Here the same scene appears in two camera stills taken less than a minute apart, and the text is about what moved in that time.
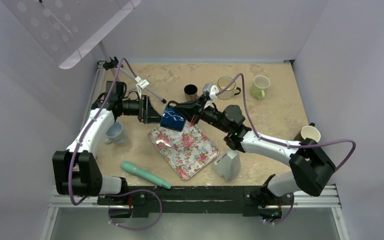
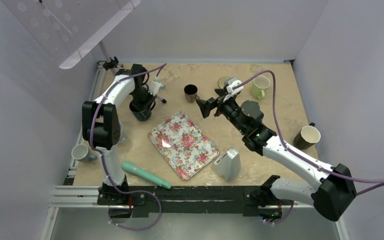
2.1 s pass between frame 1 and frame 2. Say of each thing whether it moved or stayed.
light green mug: stayed
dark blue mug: moved
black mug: stayed
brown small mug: stayed
